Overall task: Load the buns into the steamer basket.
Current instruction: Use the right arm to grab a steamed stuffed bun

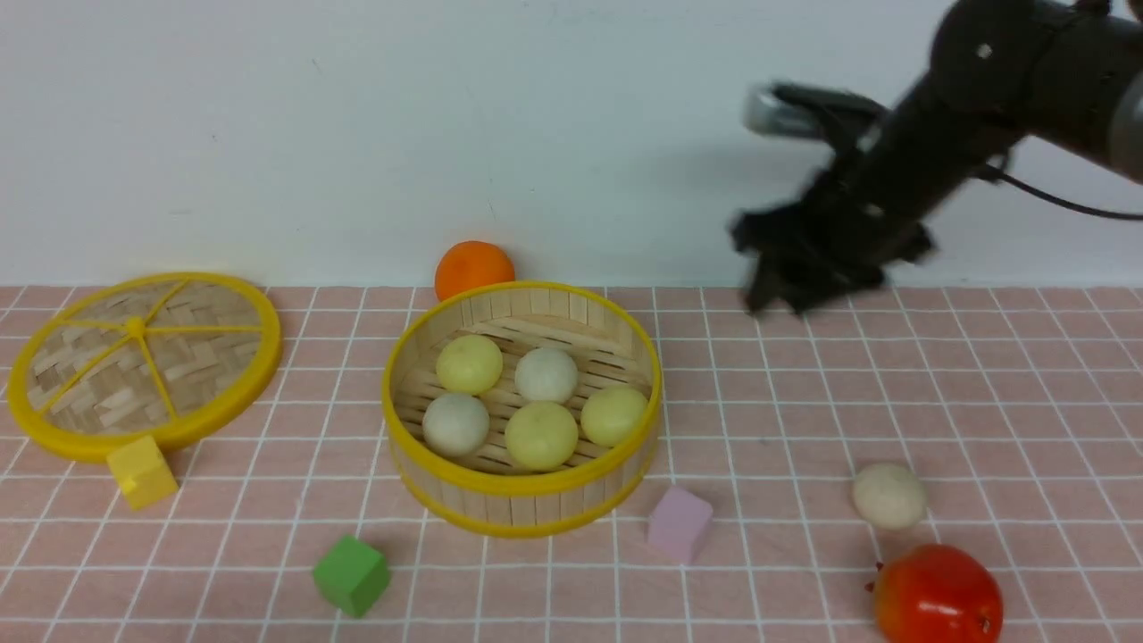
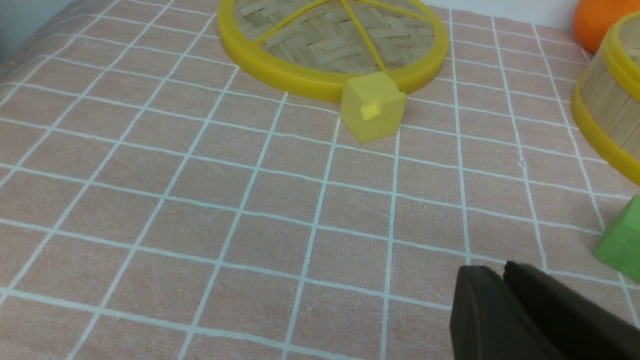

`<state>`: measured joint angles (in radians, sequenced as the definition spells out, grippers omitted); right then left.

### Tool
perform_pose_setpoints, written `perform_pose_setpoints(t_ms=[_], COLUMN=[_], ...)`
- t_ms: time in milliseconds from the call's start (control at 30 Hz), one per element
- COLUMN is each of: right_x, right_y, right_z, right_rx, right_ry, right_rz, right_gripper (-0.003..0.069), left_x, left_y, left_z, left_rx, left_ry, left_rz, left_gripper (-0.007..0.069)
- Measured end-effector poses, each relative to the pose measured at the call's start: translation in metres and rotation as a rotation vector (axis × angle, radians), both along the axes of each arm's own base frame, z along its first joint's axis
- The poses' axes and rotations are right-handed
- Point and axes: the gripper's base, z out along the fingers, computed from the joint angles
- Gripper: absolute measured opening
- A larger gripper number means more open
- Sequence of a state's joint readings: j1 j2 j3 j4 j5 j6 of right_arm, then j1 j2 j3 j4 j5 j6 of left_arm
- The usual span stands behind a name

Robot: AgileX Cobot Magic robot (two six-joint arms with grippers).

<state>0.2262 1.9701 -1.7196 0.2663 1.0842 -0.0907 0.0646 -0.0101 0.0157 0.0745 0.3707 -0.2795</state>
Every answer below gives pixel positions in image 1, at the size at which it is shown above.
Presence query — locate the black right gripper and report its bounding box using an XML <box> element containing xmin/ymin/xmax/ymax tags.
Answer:
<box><xmin>730</xmin><ymin>77</ymin><xmax>1028</xmax><ymax>316</ymax></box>

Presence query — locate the white bun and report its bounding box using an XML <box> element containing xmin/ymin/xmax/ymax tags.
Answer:
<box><xmin>852</xmin><ymin>463</ymin><xmax>928</xmax><ymax>530</ymax></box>
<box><xmin>421</xmin><ymin>392</ymin><xmax>491</xmax><ymax>459</ymax></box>
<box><xmin>514</xmin><ymin>347</ymin><xmax>580</xmax><ymax>405</ymax></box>

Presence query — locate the yellow bun bottom edge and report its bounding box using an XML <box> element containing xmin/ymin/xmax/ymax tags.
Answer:
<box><xmin>504</xmin><ymin>400</ymin><xmax>580</xmax><ymax>472</ymax></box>

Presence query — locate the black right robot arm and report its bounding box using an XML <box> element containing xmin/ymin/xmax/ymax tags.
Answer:
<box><xmin>730</xmin><ymin>1</ymin><xmax>1142</xmax><ymax>316</ymax></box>

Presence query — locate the bamboo steamer tray yellow rim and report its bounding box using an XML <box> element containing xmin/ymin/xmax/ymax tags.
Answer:
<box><xmin>379</xmin><ymin>281</ymin><xmax>663</xmax><ymax>539</ymax></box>

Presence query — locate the bamboo steamer lid yellow rim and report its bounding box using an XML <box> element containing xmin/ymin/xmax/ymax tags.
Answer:
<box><xmin>7</xmin><ymin>272</ymin><xmax>283</xmax><ymax>463</ymax></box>

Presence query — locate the pink cube block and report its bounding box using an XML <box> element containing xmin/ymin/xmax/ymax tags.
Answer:
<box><xmin>647</xmin><ymin>487</ymin><xmax>714</xmax><ymax>565</ymax></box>

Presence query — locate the orange fruit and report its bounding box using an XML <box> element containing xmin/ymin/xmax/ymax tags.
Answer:
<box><xmin>434</xmin><ymin>240</ymin><xmax>517</xmax><ymax>302</ymax></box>

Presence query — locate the green cube block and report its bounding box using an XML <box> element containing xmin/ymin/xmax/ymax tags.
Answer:
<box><xmin>312</xmin><ymin>535</ymin><xmax>391</xmax><ymax>619</ymax></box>

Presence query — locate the yellow cube block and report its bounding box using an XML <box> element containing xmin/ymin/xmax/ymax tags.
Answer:
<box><xmin>105</xmin><ymin>434</ymin><xmax>179</xmax><ymax>511</ymax></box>

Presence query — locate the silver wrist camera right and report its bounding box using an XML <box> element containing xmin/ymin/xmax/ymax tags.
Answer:
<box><xmin>743</xmin><ymin>81</ymin><xmax>888</xmax><ymax>146</ymax></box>

